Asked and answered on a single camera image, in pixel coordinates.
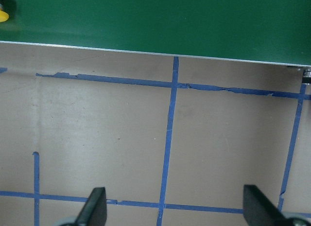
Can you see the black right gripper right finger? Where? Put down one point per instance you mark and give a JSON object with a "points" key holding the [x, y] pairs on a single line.
{"points": [[258, 209]]}

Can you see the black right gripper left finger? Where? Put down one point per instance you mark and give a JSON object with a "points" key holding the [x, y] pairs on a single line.
{"points": [[94, 211]]}

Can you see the yellow push button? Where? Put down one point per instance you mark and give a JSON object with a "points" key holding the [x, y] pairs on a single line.
{"points": [[4, 16]]}

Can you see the green conveyor belt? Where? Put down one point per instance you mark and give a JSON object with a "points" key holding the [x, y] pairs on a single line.
{"points": [[256, 31]]}

